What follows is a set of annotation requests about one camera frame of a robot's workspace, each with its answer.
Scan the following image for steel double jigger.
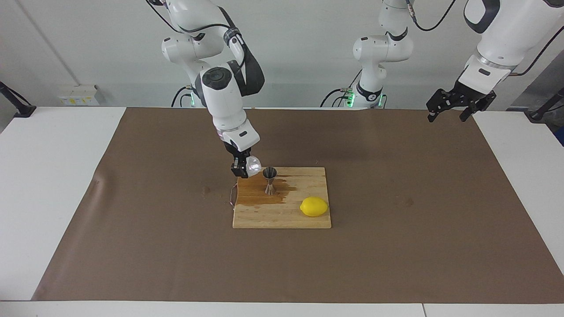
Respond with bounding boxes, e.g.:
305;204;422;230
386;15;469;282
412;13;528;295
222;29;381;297
263;167;278;195

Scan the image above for black right base cables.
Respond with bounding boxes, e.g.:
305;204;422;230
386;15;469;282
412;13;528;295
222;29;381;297
171;86;194;107

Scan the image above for yellow lemon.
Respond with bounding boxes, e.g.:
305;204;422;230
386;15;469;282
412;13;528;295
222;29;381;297
300;196;330;217

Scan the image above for black base cables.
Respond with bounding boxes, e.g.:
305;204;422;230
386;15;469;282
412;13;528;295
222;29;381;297
320;70;366;107
171;86;194;107

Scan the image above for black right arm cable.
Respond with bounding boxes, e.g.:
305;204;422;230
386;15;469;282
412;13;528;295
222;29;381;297
145;0;232;35

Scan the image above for white wall socket box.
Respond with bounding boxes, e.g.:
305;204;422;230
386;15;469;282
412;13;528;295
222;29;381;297
57;85;100;106

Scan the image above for black left base cables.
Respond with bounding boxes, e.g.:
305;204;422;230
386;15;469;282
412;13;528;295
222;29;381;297
320;70;366;107

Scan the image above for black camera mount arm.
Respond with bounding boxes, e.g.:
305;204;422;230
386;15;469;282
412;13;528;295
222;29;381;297
524;87;564;123
0;81;37;118

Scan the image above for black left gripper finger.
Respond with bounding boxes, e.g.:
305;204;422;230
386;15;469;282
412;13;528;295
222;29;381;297
427;88;456;123
459;92;497;122

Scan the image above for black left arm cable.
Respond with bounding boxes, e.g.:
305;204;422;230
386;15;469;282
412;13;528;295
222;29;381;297
408;0;564;77

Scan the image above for brown table mat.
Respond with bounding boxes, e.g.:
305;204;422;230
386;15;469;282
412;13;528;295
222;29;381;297
31;107;564;304

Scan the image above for wooden cutting board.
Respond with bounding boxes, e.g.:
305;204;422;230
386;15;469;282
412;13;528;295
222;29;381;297
229;166;332;229

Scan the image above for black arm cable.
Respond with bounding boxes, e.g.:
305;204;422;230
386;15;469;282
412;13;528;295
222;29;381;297
408;0;564;77
145;0;232;35

